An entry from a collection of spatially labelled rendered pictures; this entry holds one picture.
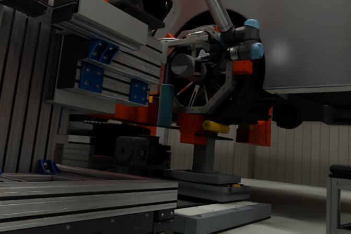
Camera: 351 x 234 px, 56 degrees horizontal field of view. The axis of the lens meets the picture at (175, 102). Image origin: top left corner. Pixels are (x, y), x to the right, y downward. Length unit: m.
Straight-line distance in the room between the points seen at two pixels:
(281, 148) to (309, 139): 0.49
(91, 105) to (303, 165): 5.08
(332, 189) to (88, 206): 0.70
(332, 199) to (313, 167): 4.87
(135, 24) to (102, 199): 0.52
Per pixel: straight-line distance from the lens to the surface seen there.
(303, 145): 6.02
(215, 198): 1.91
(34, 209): 0.84
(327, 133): 5.95
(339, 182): 1.10
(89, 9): 0.93
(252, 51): 1.62
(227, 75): 1.91
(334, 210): 1.11
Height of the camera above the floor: 0.33
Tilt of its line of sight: 9 degrees up
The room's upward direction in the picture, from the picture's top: 5 degrees clockwise
